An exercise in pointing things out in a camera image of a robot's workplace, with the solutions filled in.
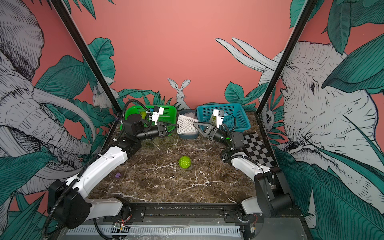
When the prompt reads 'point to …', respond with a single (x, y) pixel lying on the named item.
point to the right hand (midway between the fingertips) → (193, 126)
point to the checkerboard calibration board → (258, 150)
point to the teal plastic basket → (234, 119)
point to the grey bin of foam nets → (191, 114)
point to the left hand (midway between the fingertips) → (179, 126)
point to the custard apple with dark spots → (213, 120)
